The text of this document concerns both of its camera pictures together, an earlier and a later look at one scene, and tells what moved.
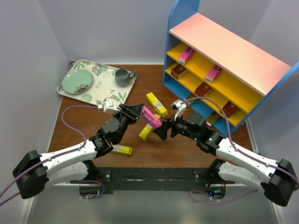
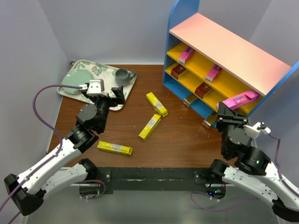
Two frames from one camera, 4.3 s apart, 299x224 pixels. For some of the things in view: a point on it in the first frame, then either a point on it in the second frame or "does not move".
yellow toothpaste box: (146, 131) does not move
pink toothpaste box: (150, 118) → (241, 100)
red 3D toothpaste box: (202, 89) does not move
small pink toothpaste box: (212, 73) does not move
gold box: (212, 118) does not move
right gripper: (162, 131) → (225, 115)
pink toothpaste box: (187, 53) does not move
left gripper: (132, 112) → (119, 99)
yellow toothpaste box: (157, 104) does not move
